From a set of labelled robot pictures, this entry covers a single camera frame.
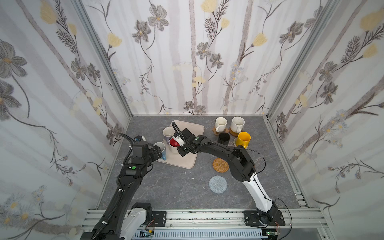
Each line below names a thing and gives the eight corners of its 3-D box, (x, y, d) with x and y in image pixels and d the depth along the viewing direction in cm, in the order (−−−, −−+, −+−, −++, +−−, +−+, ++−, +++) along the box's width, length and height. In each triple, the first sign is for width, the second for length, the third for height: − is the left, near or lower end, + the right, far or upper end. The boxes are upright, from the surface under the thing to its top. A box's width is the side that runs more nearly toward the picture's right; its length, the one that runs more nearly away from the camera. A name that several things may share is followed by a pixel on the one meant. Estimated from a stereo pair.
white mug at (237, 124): (226, 130, 113) (228, 122, 105) (233, 122, 118) (236, 114, 110) (236, 137, 109) (239, 129, 102) (243, 128, 114) (247, 120, 107)
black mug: (217, 147, 103) (219, 139, 96) (216, 139, 107) (218, 132, 100) (228, 147, 103) (230, 139, 96) (226, 139, 108) (229, 132, 101)
